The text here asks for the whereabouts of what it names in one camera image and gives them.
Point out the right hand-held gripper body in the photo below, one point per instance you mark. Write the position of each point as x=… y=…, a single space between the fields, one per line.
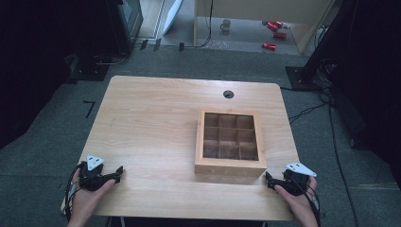
x=295 y=181

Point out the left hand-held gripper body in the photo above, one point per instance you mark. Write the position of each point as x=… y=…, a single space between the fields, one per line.
x=90 y=176

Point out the person's right hand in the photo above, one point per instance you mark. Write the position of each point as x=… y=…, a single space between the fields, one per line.
x=298 y=203

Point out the person's left hand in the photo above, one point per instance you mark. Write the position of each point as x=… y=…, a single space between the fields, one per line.
x=85 y=201

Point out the wooden compartment box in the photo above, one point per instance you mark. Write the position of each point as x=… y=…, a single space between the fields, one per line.
x=230 y=138

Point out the black tape corner mark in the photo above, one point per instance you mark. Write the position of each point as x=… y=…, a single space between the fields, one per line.
x=90 y=107

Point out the black floor plate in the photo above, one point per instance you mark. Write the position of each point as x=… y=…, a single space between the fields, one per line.
x=90 y=71

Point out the black curtain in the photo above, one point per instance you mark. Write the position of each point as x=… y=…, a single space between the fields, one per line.
x=28 y=63
x=378 y=78

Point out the red can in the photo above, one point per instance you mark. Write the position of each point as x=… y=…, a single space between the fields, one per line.
x=273 y=26
x=279 y=35
x=269 y=46

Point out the black monitor cabinet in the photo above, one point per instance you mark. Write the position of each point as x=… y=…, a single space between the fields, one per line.
x=127 y=22

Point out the grey mug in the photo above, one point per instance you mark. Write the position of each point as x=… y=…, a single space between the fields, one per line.
x=225 y=25

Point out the white board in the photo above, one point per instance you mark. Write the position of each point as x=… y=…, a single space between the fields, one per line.
x=172 y=14

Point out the black stand with base plate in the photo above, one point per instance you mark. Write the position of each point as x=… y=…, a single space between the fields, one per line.
x=318 y=47

